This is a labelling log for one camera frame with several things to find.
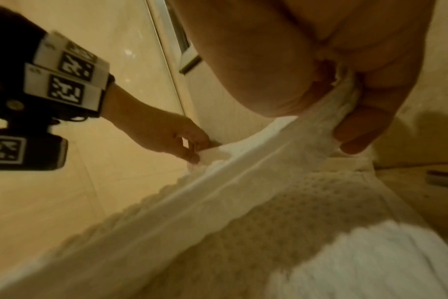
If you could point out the person's left hand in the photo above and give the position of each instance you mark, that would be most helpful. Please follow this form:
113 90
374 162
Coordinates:
154 128

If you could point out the person's right hand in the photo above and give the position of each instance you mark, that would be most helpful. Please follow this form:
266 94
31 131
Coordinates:
264 43

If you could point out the white waffle towel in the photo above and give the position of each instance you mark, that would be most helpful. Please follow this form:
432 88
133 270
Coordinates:
264 219

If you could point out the beige marble countertop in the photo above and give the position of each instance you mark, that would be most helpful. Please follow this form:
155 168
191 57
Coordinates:
412 198

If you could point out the left marker wrist band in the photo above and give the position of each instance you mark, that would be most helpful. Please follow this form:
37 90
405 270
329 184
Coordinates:
61 76

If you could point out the metal framed wall mirror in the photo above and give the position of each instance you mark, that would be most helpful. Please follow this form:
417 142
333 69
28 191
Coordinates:
189 62

